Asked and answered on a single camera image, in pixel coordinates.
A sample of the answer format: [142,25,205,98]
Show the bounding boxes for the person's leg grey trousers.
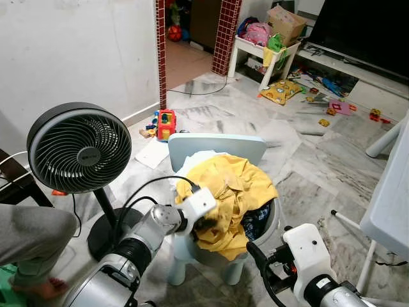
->
[0,204,78,302]

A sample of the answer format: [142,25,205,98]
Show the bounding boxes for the dark patterned garment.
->
[239,203,275,243]

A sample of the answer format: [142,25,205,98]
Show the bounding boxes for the pale plastic child chair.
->
[167,132,282,288]

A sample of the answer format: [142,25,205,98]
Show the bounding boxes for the pink toy tile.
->
[328,98,359,116]

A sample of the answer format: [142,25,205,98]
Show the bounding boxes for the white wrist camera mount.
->
[181,186,219,224]
[282,222,337,289]

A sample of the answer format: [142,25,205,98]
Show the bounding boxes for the black standing fan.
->
[26,102,145,260]

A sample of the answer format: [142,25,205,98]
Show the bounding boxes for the white paper sheet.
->
[134,137,171,169]

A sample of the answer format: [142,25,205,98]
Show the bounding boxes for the black television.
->
[306,0,409,81]

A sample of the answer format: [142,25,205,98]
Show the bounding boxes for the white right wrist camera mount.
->
[282,222,337,289]

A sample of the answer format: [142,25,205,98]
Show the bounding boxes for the brown cardboard box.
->
[266,4,308,46]

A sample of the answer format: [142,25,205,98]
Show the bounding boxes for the short black left arm cable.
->
[119,197,159,240]

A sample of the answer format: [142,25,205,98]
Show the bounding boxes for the pale blue folding table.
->
[328,118,409,303]

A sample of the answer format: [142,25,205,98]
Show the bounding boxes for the yellow patterned cushion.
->
[258,79,305,106]

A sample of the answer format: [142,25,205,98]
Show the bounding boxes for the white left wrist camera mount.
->
[181,186,219,224]

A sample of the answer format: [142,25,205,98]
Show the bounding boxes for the small white kids table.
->
[228,35,302,91]

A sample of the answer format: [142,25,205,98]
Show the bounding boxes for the pink bag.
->
[245,20,273,47]

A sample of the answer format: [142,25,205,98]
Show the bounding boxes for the yellow garment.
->
[173,153,280,262]

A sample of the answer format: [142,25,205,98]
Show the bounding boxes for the red ball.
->
[167,24,183,42]

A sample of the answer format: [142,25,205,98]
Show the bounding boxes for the green toy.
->
[266,33,289,70]

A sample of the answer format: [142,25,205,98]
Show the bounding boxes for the red toy truck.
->
[156,108,178,142]

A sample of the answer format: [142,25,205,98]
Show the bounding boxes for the long black left arm cable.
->
[114,175,203,256]

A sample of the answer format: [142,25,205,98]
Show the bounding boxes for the white television console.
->
[297,44,409,120]

